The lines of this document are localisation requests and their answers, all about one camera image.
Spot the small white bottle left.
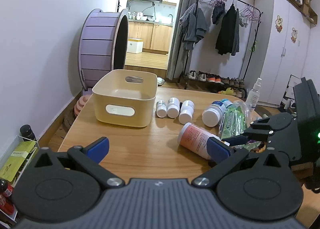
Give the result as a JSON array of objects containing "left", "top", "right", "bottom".
[{"left": 156, "top": 100, "right": 167, "bottom": 118}]

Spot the grey curtain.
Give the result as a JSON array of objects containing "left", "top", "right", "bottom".
[{"left": 166, "top": 0, "right": 197, "bottom": 80}]

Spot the white orange-label pill bottle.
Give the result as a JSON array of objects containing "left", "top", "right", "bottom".
[{"left": 177, "top": 122, "right": 220, "bottom": 160}]

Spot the white wardrobe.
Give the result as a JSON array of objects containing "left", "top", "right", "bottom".
[{"left": 241, "top": 0, "right": 310, "bottom": 106}]

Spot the clear spray bottle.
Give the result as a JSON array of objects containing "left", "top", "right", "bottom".
[{"left": 246, "top": 78, "right": 262, "bottom": 112}]

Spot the green yellow box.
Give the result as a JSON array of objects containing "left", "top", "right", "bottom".
[{"left": 1, "top": 141, "right": 36, "bottom": 182}]

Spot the cream plastic storage bin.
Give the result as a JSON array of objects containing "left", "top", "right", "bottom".
[{"left": 92, "top": 70, "right": 158, "bottom": 128}]

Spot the small white bottle middle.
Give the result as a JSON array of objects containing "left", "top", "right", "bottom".
[{"left": 167, "top": 97, "right": 180, "bottom": 119}]

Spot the black clothes rack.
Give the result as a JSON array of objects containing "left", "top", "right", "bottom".
[{"left": 179, "top": 0, "right": 261, "bottom": 85}]

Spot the white foam box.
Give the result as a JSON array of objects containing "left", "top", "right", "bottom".
[{"left": 127, "top": 38, "right": 144, "bottom": 54}]

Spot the green snack packet bag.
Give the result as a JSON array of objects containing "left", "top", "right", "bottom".
[{"left": 219, "top": 99, "right": 251, "bottom": 140}]

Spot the small white bottle right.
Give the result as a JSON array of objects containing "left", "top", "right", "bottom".
[{"left": 178, "top": 100, "right": 195, "bottom": 125}]

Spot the large white blue-label bottle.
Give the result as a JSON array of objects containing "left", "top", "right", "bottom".
[{"left": 202, "top": 99, "right": 233, "bottom": 128}]

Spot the purple cat exercise wheel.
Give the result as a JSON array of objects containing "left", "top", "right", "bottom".
[{"left": 78, "top": 8, "right": 129, "bottom": 90}]

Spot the small white bottle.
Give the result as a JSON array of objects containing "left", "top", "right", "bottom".
[
  {"left": 178, "top": 100, "right": 195, "bottom": 125},
  {"left": 167, "top": 97, "right": 180, "bottom": 119},
  {"left": 156, "top": 100, "right": 167, "bottom": 118}
]

